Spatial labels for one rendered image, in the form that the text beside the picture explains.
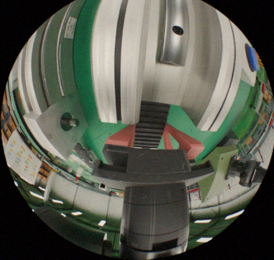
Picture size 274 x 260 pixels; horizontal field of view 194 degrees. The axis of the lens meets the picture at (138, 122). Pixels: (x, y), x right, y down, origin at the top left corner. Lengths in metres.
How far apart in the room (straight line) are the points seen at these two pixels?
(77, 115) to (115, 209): 11.10
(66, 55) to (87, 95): 0.08
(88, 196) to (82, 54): 11.79
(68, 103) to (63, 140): 0.06
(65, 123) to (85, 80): 0.08
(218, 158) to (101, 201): 11.21
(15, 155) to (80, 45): 3.03
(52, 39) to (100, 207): 11.46
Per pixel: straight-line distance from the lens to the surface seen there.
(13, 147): 3.01
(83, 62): 0.16
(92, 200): 11.58
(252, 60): 0.17
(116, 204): 11.07
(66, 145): 0.16
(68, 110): 0.16
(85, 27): 0.18
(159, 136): 0.15
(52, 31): 0.16
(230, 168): 0.50
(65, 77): 0.15
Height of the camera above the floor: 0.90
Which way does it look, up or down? 52 degrees down
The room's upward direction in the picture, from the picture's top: 176 degrees counter-clockwise
